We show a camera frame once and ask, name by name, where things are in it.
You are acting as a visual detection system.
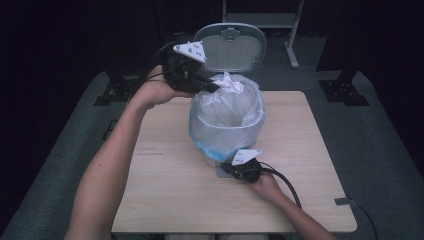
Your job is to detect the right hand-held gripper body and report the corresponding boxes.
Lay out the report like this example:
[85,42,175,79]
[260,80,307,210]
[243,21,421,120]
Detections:
[229,148,268,184]

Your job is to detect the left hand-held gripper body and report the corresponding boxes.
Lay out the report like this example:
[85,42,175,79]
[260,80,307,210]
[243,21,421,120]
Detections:
[162,40,208,94]

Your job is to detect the white tissue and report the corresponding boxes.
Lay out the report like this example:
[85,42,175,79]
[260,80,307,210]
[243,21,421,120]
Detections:
[215,71,245,95]

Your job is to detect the white pedal trash bin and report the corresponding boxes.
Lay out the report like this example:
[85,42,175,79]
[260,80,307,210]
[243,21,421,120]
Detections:
[188,22,268,179]

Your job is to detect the trash bin with plastic bag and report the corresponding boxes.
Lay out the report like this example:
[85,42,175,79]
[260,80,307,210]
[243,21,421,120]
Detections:
[188,73,267,164]

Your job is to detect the person's right hand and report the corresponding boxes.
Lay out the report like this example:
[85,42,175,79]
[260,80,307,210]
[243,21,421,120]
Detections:
[249,171,285,205]

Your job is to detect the person's left hand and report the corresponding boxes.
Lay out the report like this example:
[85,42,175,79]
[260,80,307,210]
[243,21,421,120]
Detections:
[132,64,196,110]

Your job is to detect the black stand base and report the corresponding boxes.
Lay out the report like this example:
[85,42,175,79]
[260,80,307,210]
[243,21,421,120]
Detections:
[315,0,371,107]
[92,68,148,107]

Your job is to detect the white metal stand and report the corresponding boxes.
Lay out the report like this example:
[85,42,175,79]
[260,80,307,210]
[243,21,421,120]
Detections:
[221,0,306,70]

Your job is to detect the grey tape strip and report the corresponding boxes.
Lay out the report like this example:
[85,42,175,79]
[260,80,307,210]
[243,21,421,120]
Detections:
[333,196,353,207]

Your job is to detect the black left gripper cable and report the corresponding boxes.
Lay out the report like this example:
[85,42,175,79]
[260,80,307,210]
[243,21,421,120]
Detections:
[143,40,182,83]

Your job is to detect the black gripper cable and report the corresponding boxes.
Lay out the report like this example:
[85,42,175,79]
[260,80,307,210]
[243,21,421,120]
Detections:
[259,161,303,210]
[143,40,182,83]

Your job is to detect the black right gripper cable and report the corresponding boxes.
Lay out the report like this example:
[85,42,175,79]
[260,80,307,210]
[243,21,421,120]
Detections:
[259,161,303,210]

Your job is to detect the black floor bracket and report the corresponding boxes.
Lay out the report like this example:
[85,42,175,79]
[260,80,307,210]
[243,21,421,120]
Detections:
[101,119,118,141]

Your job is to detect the black floor cable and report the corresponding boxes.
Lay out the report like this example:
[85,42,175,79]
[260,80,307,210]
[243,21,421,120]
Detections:
[349,199,380,240]

